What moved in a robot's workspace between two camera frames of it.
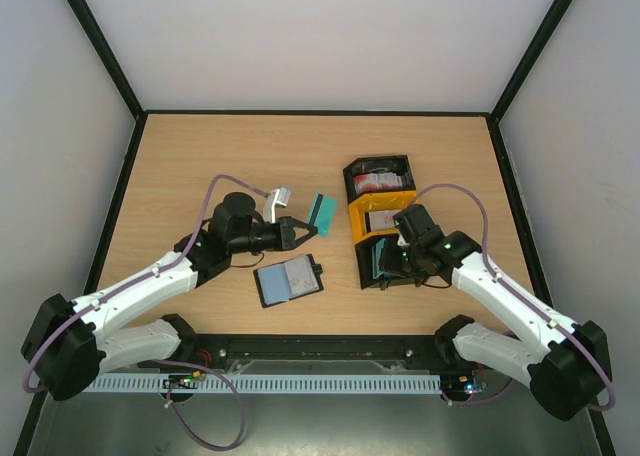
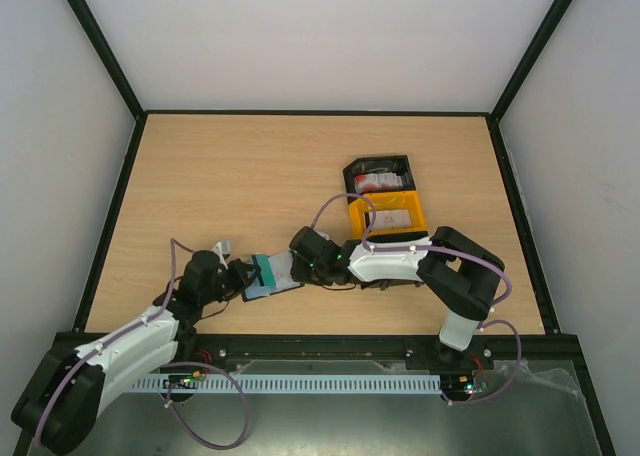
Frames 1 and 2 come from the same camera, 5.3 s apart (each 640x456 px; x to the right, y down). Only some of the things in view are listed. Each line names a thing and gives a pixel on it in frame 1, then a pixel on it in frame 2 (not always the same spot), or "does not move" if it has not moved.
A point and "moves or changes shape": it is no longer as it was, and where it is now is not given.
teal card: [325, 217] → [266, 270]
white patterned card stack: [382, 219] does not move
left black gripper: [286, 225] → [242, 281]
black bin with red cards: [378, 174] does not move
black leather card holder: [288, 280] moves or changes shape
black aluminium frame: [314, 346] does not move
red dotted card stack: [377, 180] does not move
